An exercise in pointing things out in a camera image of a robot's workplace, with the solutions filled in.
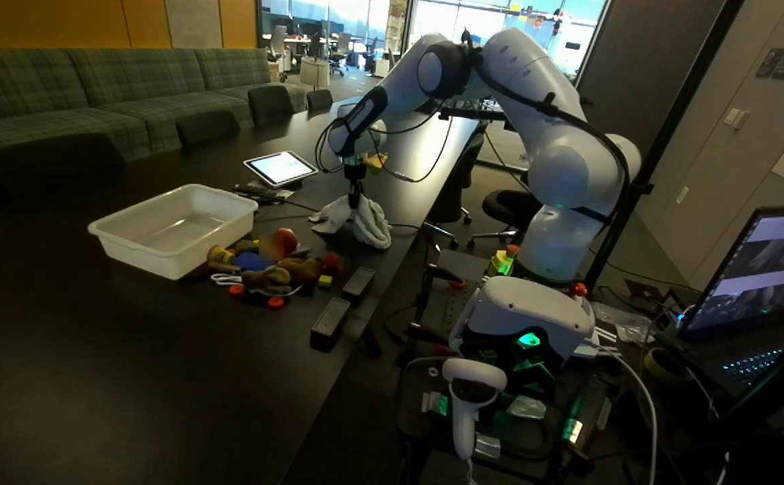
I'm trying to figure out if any translucent white plastic bin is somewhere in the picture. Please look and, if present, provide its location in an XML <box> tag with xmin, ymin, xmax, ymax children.
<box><xmin>87</xmin><ymin>180</ymin><xmax>262</xmax><ymax>283</ymax></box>

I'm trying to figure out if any dark rectangular block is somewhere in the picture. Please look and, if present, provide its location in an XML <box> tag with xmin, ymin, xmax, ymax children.
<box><xmin>307</xmin><ymin>296</ymin><xmax>354</xmax><ymax>351</ymax></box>
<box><xmin>340</xmin><ymin>266</ymin><xmax>377</xmax><ymax>306</ymax></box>

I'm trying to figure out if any white VR controller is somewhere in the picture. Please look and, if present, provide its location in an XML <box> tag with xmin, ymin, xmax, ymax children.
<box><xmin>439</xmin><ymin>357</ymin><xmax>509</xmax><ymax>466</ymax></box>

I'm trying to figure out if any black office chair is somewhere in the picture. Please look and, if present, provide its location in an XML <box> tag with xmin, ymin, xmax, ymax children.
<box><xmin>462</xmin><ymin>190</ymin><xmax>548</xmax><ymax>254</ymax></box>

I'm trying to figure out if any brown plush toy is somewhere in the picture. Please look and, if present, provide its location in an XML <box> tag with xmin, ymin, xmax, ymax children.
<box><xmin>265</xmin><ymin>254</ymin><xmax>326</xmax><ymax>296</ymax></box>

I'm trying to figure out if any red toy apple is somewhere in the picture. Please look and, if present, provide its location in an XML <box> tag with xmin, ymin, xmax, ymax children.
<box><xmin>266</xmin><ymin>227</ymin><xmax>301</xmax><ymax>256</ymax></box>

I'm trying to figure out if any white towel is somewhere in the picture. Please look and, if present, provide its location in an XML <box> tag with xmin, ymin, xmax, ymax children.
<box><xmin>307</xmin><ymin>192</ymin><xmax>397</xmax><ymax>254</ymax></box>

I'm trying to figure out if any white cart cable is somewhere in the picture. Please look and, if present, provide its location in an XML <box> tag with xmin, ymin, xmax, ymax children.
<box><xmin>600</xmin><ymin>351</ymin><xmax>664</xmax><ymax>485</ymax></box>

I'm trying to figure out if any blue toy block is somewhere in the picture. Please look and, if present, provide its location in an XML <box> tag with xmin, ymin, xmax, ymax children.
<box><xmin>231</xmin><ymin>250</ymin><xmax>276</xmax><ymax>275</ymax></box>

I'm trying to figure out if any green plaid sofa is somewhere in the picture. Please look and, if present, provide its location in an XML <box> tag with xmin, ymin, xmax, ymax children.
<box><xmin>0</xmin><ymin>48</ymin><xmax>272</xmax><ymax>214</ymax></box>

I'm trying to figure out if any white wall switch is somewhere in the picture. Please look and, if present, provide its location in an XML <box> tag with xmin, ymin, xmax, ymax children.
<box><xmin>723</xmin><ymin>105</ymin><xmax>753</xmax><ymax>136</ymax></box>

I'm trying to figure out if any large black ottoman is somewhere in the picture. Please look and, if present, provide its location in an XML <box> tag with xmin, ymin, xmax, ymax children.
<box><xmin>0</xmin><ymin>132</ymin><xmax>126</xmax><ymax>209</ymax></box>

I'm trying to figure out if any open laptop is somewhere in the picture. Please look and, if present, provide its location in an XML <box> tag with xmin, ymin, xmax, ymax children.
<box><xmin>670</xmin><ymin>206</ymin><xmax>784</xmax><ymax>435</ymax></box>

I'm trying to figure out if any grey wall sign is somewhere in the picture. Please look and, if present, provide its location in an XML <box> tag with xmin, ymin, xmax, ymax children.
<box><xmin>754</xmin><ymin>47</ymin><xmax>784</xmax><ymax>82</ymax></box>

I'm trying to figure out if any tablet with lit screen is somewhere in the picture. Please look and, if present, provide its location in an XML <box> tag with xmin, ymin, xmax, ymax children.
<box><xmin>239</xmin><ymin>149</ymin><xmax>320</xmax><ymax>192</ymax></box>

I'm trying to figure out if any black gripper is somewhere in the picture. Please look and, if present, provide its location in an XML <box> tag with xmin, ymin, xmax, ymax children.
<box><xmin>342</xmin><ymin>153</ymin><xmax>369</xmax><ymax>210</ymax></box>

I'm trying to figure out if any black equipment cart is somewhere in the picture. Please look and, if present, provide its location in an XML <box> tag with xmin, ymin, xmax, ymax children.
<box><xmin>397</xmin><ymin>353</ymin><xmax>645</xmax><ymax>485</ymax></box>

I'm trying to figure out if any yellow green small device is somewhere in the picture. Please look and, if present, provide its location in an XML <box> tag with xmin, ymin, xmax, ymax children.
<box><xmin>485</xmin><ymin>245</ymin><xmax>520</xmax><ymax>280</ymax></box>

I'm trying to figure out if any small black ottoman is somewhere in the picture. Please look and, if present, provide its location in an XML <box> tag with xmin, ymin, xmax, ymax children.
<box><xmin>246</xmin><ymin>85</ymin><xmax>296</xmax><ymax>129</ymax></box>
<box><xmin>305</xmin><ymin>89</ymin><xmax>334</xmax><ymax>118</ymax></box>

